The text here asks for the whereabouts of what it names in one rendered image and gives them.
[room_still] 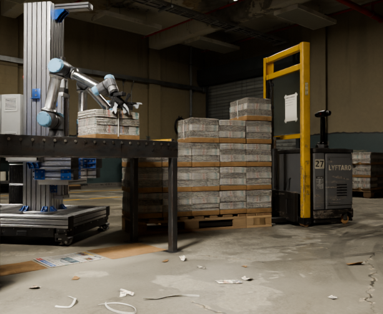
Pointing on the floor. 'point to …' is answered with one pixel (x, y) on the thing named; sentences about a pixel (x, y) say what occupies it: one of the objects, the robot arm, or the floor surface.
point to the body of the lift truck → (321, 180)
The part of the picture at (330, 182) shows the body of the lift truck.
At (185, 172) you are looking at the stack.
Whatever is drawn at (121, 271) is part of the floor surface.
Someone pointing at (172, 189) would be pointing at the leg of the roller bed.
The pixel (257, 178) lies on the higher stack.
